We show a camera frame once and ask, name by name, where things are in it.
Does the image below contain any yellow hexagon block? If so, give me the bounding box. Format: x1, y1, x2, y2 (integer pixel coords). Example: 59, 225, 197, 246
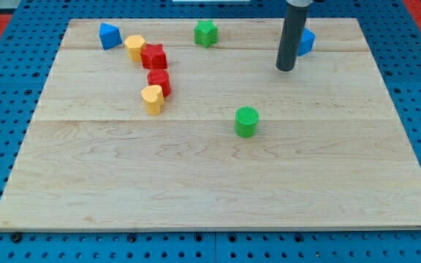
124, 35, 146, 62

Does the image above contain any green cylinder block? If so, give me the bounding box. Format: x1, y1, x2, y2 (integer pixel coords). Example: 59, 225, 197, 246
234, 106, 259, 138

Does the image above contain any yellow heart block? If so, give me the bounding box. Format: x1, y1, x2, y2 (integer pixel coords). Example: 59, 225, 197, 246
141, 85, 164, 115

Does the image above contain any red cylinder block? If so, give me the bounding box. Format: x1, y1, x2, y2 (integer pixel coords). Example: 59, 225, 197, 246
147, 69, 171, 97

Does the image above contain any red star block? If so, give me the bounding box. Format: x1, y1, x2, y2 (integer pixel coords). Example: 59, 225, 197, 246
140, 44, 167, 69

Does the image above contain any green star block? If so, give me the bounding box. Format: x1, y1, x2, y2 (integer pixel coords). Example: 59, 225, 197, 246
194, 20, 218, 48

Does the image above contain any light wooden board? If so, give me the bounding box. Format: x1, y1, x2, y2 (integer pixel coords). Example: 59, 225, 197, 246
0, 18, 421, 232

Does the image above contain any blue cube block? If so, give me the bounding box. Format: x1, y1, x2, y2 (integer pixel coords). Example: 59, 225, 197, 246
297, 28, 316, 56

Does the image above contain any blue triangular prism block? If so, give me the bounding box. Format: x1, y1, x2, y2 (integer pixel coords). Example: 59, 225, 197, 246
99, 23, 123, 50

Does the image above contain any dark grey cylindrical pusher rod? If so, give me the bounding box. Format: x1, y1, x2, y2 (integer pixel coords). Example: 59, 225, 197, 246
276, 0, 313, 72

